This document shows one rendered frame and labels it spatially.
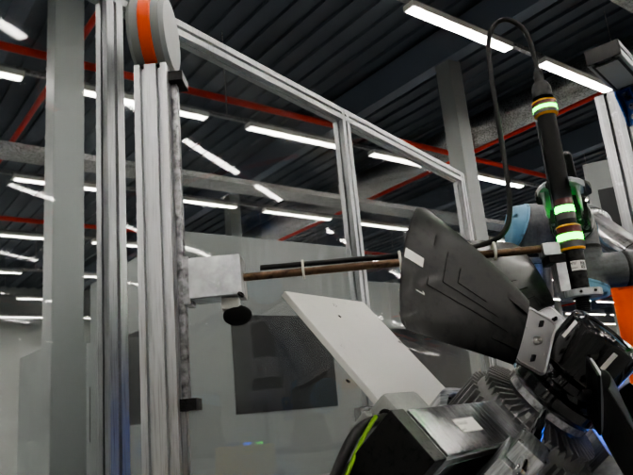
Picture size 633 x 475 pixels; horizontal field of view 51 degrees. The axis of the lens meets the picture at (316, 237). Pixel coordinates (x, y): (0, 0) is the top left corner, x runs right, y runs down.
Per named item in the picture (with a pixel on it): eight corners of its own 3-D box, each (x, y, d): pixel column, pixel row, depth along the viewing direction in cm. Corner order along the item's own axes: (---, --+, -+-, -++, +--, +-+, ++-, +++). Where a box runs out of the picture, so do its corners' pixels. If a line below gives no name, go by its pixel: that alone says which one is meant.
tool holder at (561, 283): (556, 297, 109) (545, 239, 111) (543, 303, 116) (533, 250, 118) (610, 291, 109) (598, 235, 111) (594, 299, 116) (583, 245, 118)
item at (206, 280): (181, 303, 111) (180, 254, 113) (190, 309, 118) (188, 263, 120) (242, 298, 111) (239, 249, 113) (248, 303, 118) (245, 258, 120)
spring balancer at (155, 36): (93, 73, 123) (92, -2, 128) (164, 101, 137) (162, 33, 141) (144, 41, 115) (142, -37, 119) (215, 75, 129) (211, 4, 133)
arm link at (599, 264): (635, 291, 133) (623, 239, 136) (578, 297, 134) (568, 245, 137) (621, 298, 141) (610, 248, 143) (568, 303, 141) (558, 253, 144)
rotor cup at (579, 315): (511, 372, 99) (569, 305, 95) (522, 352, 112) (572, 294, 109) (594, 439, 95) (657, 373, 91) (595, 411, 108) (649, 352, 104)
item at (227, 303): (221, 325, 111) (219, 297, 113) (225, 328, 115) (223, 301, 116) (251, 322, 111) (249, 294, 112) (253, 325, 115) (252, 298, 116)
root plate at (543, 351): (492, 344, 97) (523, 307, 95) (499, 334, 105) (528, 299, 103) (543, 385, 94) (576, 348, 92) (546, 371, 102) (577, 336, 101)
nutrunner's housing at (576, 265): (576, 311, 110) (529, 65, 121) (569, 314, 114) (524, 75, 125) (600, 308, 110) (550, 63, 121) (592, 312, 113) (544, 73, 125)
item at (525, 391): (504, 384, 100) (512, 374, 99) (514, 364, 112) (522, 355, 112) (583, 449, 95) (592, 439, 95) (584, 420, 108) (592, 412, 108)
